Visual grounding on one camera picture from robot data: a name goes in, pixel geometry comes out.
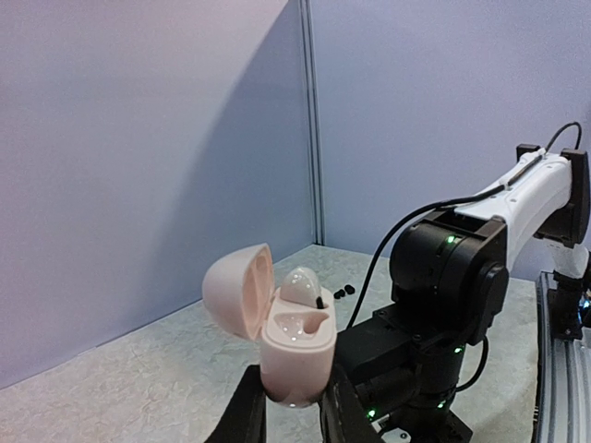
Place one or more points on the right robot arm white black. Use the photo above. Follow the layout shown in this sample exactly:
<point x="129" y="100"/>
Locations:
<point x="450" y="267"/>

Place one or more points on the right aluminium corner post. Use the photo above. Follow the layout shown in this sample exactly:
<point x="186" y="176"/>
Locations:
<point x="314" y="150"/>

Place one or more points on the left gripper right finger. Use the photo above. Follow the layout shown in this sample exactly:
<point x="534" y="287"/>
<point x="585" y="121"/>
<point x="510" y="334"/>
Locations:
<point x="342" y="417"/>

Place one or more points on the pink earbud charging case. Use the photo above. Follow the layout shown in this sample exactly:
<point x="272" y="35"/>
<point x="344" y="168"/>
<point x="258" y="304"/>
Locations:
<point x="296" y="342"/>

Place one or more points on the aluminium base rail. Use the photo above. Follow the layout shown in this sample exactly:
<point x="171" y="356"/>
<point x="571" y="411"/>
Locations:
<point x="562" y="411"/>

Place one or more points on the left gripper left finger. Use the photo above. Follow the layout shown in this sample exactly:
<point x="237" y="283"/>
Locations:
<point x="244" y="418"/>

